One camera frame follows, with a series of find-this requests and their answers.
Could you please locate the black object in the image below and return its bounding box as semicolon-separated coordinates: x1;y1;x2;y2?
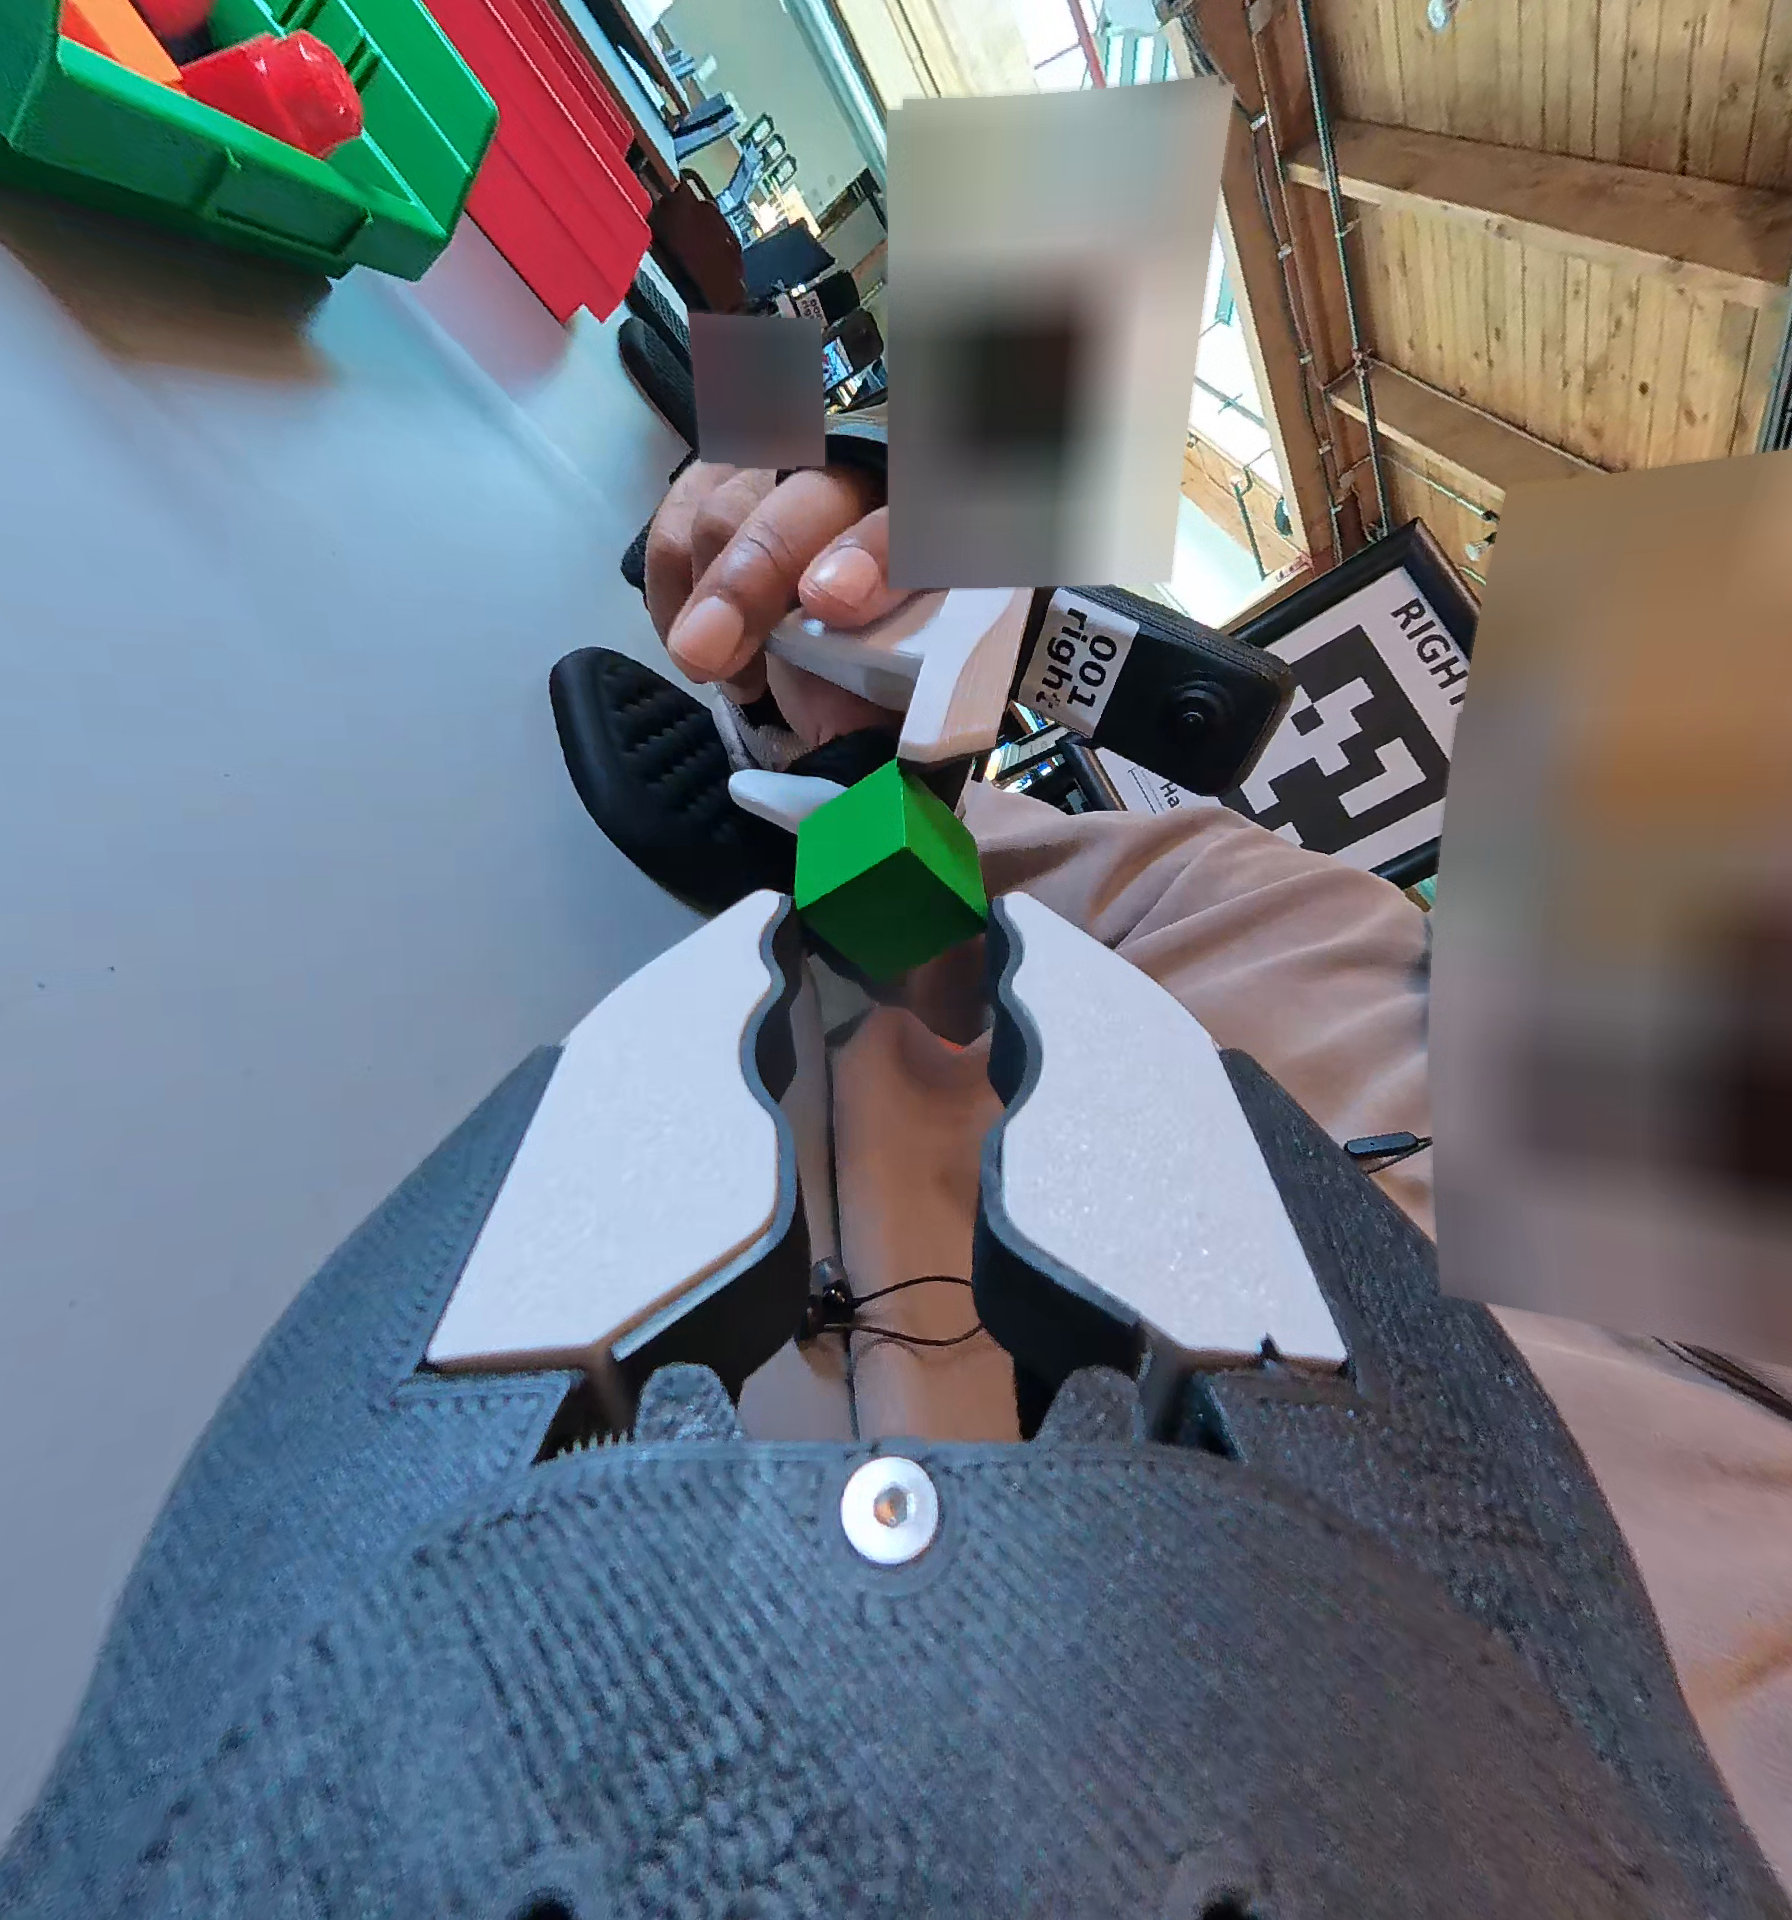
613;268;704;455

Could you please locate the person's right hand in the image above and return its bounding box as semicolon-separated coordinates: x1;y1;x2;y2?
642;463;928;689

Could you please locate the green wooden cube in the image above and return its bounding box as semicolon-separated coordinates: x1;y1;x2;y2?
792;757;992;986

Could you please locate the green plastic bin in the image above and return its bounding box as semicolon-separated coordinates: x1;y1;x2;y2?
0;0;503;287

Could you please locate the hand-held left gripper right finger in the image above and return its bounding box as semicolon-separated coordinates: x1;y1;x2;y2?
971;892;1352;1376

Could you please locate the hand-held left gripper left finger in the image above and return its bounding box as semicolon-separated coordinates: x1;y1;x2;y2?
423;888;811;1376

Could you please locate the long orange block stick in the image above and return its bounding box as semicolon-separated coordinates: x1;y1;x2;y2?
56;0;188;90

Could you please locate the black framed marker sign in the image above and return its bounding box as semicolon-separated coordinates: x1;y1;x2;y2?
1088;514;1487;892

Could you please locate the low red plastic bin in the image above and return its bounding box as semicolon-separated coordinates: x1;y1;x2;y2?
422;0;657;328

